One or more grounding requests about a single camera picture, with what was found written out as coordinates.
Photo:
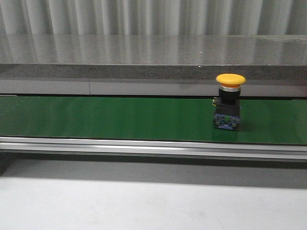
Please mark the white rear conveyor panel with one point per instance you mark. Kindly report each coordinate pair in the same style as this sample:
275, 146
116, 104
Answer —
198, 88

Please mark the yellow mushroom push button switch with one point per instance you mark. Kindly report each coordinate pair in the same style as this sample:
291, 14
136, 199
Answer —
227, 104

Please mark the white pleated curtain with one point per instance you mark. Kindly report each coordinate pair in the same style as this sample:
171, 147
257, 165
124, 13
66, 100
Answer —
154, 17

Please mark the aluminium conveyor side rail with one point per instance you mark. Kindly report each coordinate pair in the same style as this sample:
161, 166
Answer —
153, 148

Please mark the grey granite counter slab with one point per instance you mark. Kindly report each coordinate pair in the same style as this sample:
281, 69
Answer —
202, 57

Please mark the green conveyor belt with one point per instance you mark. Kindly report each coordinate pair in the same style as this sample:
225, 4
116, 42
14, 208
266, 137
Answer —
170, 119

